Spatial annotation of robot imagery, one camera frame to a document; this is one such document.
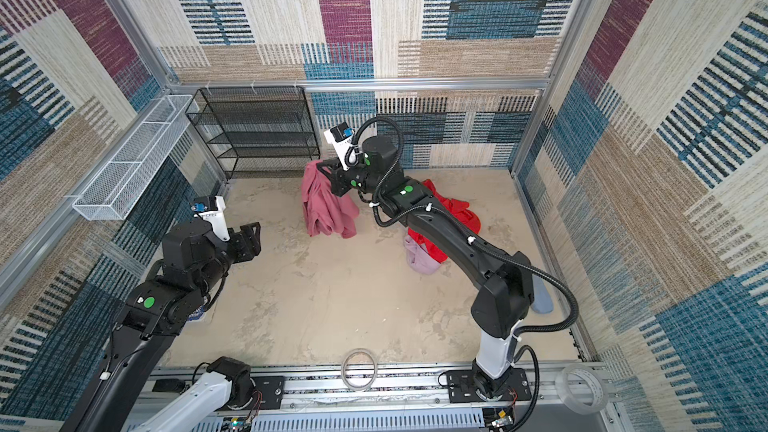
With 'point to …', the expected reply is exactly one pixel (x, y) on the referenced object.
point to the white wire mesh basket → (112, 191)
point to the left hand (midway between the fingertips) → (247, 222)
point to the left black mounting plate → (272, 390)
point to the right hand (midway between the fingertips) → (320, 168)
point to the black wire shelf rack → (256, 130)
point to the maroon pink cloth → (325, 212)
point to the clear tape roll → (599, 389)
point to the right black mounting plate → (461, 387)
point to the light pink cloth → (418, 258)
